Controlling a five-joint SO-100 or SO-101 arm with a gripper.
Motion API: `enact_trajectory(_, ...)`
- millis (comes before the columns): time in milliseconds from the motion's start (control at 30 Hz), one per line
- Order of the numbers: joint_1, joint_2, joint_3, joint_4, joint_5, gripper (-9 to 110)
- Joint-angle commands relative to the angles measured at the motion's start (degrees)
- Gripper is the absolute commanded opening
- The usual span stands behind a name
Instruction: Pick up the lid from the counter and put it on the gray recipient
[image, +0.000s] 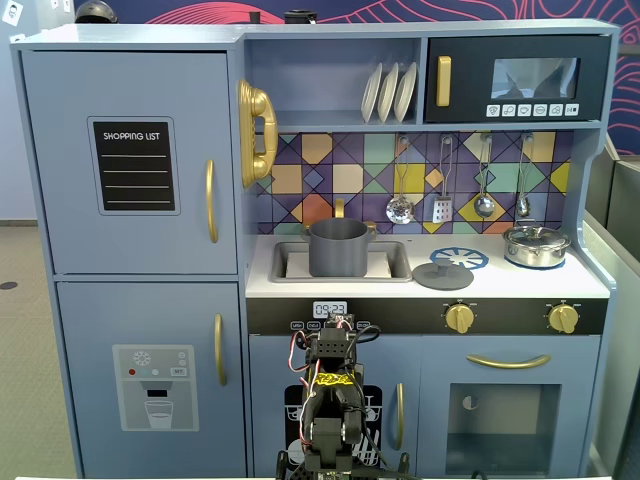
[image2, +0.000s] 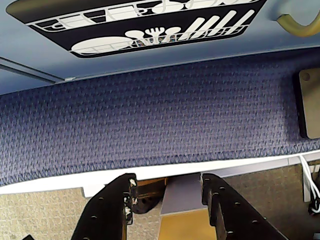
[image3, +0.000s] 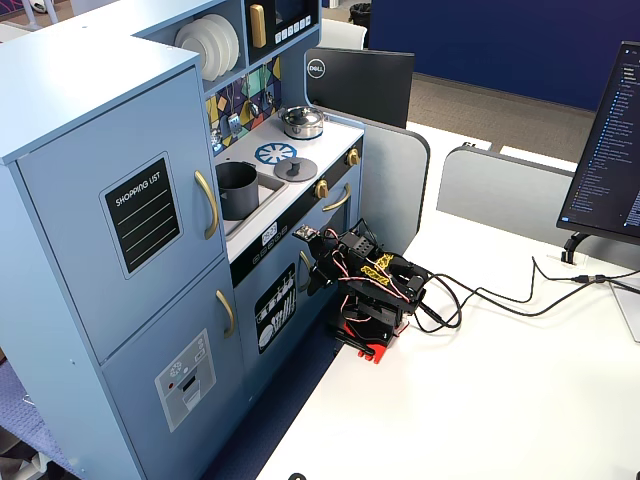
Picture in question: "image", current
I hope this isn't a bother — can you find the gray pot lid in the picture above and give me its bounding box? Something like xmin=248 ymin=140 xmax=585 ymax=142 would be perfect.
xmin=411 ymin=261 xmax=475 ymax=291

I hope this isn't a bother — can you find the black red robot base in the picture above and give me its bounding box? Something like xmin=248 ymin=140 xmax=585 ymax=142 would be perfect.
xmin=275 ymin=448 xmax=412 ymax=480

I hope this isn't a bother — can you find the steel pot with lid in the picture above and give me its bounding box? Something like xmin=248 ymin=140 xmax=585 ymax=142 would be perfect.
xmin=502 ymin=223 xmax=572 ymax=268

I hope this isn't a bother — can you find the gray plastic pot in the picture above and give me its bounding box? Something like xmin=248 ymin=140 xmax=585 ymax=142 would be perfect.
xmin=299 ymin=217 xmax=379 ymax=278

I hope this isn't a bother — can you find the gray sink basin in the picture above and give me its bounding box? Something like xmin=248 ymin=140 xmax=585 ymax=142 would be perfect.
xmin=269 ymin=240 xmax=414 ymax=284

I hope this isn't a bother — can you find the metal skimmer spoon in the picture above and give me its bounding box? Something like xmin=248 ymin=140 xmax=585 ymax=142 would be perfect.
xmin=385 ymin=135 xmax=416 ymax=226

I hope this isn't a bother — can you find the metal slotted spatula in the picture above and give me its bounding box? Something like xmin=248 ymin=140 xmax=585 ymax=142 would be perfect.
xmin=431 ymin=135 xmax=457 ymax=224

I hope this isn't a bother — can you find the blue dishwasher door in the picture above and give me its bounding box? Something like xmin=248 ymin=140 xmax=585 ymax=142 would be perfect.
xmin=248 ymin=334 xmax=421 ymax=479

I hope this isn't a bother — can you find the gold toy telephone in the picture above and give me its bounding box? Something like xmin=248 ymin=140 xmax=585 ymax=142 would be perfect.
xmin=236 ymin=78 xmax=279 ymax=189

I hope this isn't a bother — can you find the white toy plate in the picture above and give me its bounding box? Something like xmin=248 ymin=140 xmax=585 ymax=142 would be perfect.
xmin=393 ymin=61 xmax=419 ymax=123
xmin=360 ymin=61 xmax=384 ymax=124
xmin=376 ymin=61 xmax=400 ymax=124

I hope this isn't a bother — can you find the gold stove knob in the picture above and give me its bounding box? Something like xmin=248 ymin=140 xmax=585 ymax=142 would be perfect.
xmin=547 ymin=302 xmax=581 ymax=335
xmin=443 ymin=302 xmax=476 ymax=335

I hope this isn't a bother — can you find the blue oven door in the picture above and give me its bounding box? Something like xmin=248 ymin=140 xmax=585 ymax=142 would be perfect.
xmin=419 ymin=335 xmax=601 ymax=479

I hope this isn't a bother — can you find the metal ladle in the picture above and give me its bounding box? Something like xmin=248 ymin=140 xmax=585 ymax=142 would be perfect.
xmin=472 ymin=133 xmax=496 ymax=219

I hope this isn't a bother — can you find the black shopping list board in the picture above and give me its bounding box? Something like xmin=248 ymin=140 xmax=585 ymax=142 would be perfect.
xmin=87 ymin=116 xmax=182 ymax=217

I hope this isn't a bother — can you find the small metal spoon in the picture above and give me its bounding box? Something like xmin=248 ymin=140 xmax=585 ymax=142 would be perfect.
xmin=514 ymin=133 xmax=534 ymax=218

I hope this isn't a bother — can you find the dark microwave door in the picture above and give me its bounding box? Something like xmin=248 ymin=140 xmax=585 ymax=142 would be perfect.
xmin=423 ymin=34 xmax=612 ymax=124

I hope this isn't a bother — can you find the blue freezer door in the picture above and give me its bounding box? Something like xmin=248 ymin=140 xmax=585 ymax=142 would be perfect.
xmin=55 ymin=281 xmax=249 ymax=479

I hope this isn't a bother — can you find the blue fridge door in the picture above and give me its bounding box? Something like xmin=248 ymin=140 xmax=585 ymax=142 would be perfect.
xmin=20 ymin=49 xmax=239 ymax=275

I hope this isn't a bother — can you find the blue wooden toy kitchen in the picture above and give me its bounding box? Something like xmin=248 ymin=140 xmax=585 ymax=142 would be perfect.
xmin=9 ymin=18 xmax=621 ymax=479

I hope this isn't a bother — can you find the gray desk divider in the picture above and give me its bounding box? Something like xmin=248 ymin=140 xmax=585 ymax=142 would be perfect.
xmin=582 ymin=137 xmax=640 ymax=480

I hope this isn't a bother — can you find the black helmet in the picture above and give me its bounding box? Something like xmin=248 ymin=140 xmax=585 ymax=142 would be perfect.
xmin=74 ymin=0 xmax=119 ymax=25

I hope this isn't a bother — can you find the long gold fridge handle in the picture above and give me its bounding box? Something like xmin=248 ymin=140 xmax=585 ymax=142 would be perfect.
xmin=205 ymin=159 xmax=220 ymax=245

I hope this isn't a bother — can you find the short gold freezer handle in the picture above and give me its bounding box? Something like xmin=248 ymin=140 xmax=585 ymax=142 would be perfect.
xmin=213 ymin=313 xmax=228 ymax=387

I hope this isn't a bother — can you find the gold dishwasher handle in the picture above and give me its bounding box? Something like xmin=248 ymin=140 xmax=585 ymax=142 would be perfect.
xmin=394 ymin=382 xmax=406 ymax=451

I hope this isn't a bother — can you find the gold microwave handle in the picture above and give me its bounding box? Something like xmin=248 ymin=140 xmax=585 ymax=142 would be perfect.
xmin=435 ymin=55 xmax=453 ymax=108

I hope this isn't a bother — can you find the gold oven handle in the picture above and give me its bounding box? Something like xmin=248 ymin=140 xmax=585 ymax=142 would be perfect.
xmin=465 ymin=353 xmax=553 ymax=371

